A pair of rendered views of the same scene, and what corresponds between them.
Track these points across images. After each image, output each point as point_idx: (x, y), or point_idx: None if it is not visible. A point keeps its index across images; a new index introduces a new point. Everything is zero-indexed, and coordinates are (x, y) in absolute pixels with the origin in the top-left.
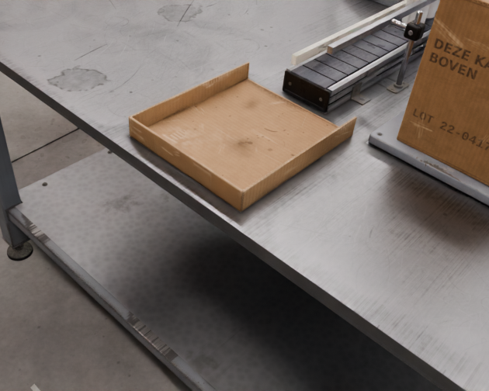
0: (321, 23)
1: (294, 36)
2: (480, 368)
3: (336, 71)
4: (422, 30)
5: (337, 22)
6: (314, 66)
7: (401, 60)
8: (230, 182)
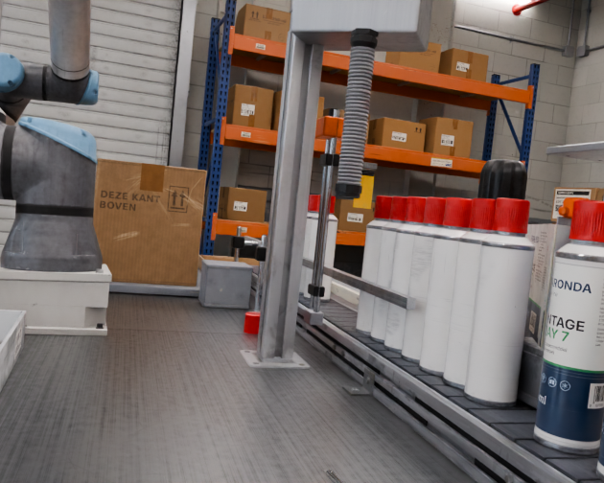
0: (357, 306)
1: (340, 298)
2: None
3: (254, 267)
4: (232, 240)
5: (353, 308)
6: None
7: (255, 288)
8: (206, 255)
